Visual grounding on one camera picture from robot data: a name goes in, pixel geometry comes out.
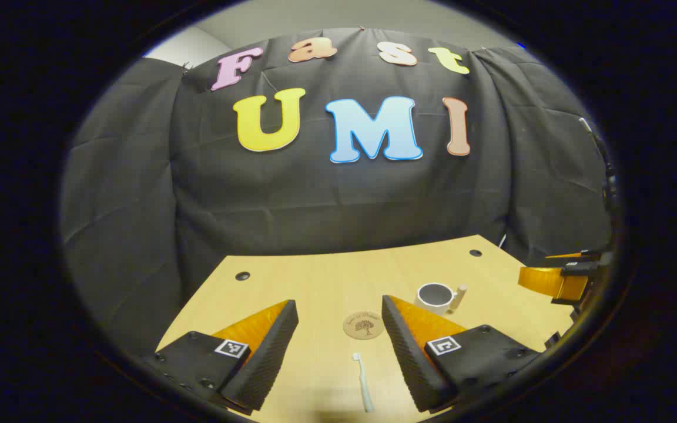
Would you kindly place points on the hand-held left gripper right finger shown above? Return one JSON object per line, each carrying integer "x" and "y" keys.
{"x": 409, "y": 352}

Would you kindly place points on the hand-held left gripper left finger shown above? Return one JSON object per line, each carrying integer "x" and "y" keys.
{"x": 268, "y": 352}

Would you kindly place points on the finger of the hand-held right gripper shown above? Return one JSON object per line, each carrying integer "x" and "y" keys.
{"x": 547, "y": 281}
{"x": 573, "y": 257}

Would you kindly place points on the round wooden coaster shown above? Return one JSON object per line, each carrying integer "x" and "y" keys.
{"x": 364, "y": 325}

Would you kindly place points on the pale green toothbrush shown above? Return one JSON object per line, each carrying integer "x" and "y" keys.
{"x": 364, "y": 382}

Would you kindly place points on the light wooden desktop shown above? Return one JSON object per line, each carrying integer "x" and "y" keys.
{"x": 327, "y": 294}

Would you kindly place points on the small black block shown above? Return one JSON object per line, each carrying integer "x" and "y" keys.
{"x": 552, "y": 339}

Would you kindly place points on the black backdrop cloth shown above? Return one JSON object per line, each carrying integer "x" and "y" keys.
{"x": 315, "y": 200}

